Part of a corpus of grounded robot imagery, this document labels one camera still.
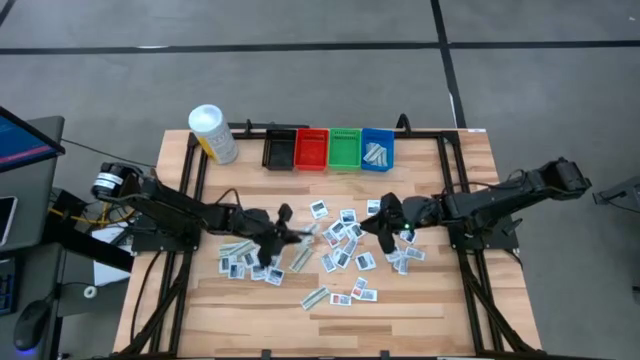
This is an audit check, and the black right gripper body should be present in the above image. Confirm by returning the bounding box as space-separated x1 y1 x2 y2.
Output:
377 192 444 255

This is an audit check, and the white phone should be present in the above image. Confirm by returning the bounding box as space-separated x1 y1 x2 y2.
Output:
0 195 19 247

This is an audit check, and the white wipes canister yellow label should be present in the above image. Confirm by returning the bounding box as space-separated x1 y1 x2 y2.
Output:
187 103 240 166

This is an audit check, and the black cable under frame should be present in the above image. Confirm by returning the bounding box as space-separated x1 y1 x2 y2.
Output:
129 249 164 346

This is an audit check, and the black plastic basket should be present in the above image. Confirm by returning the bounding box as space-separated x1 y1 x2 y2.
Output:
261 128 298 172

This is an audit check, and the black floor cable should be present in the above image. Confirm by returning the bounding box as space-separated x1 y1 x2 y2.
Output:
60 138 157 170

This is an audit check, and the blue plastic basket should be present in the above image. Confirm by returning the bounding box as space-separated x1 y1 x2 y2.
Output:
359 126 395 173

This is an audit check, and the monitor with blue screen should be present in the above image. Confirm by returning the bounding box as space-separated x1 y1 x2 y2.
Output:
0 105 66 174

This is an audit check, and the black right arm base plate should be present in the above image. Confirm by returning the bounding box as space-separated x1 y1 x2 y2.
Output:
448 212 520 251

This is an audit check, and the red plastic basket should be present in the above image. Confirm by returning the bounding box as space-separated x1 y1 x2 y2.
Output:
293 127 331 173

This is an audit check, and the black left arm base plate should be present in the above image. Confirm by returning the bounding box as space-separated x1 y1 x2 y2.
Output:
130 219 202 253

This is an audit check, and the green plastic basket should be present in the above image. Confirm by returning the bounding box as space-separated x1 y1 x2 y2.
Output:
327 127 363 173

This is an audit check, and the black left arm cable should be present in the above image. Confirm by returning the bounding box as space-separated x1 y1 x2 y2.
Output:
214 187 242 207

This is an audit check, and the black stand beam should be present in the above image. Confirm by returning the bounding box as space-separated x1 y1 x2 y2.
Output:
42 219 134 274

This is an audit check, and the black keyboard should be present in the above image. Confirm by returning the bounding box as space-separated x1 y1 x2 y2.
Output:
0 257 19 317

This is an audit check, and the yellow cable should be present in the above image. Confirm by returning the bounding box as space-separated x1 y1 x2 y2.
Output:
48 207 134 226

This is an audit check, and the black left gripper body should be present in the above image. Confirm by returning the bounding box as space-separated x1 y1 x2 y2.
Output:
234 202 295 269

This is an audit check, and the black computer mouse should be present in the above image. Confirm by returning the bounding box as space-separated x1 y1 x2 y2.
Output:
13 298 52 352

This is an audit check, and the grey stand leg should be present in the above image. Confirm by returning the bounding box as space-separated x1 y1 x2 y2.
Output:
593 173 640 216

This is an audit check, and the white paper sheet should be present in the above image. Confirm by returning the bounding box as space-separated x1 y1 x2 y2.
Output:
91 223 135 287

